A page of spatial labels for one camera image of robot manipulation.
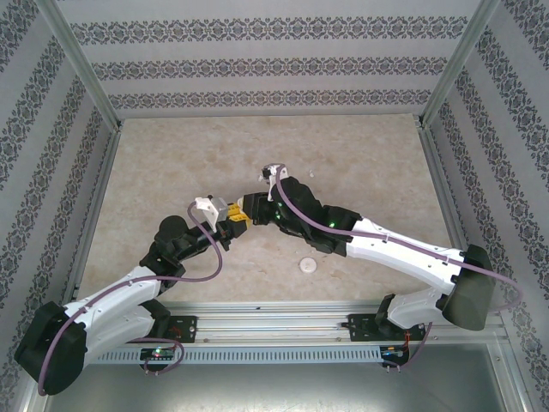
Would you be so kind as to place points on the white round charging case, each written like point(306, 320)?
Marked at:
point(308, 264)

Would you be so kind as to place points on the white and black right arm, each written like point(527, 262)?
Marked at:
point(407, 253)

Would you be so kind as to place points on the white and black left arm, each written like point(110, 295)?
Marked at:
point(107, 296)

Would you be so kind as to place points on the small circuit board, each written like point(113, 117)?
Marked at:
point(392, 352)
point(158, 354)

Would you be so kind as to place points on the grey metal shelf panel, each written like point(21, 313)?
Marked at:
point(279, 390)

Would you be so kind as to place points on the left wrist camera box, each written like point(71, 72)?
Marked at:
point(212, 208)

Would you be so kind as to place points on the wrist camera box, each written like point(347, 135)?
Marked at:
point(272, 169)
point(212, 208)

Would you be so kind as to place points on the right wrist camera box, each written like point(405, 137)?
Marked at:
point(272, 169)

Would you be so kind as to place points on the aluminium side rail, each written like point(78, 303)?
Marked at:
point(92, 214)
point(452, 201)

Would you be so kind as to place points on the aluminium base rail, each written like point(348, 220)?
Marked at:
point(274, 322)

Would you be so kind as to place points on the aluminium frame post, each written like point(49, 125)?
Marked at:
point(456, 64)
point(85, 68)

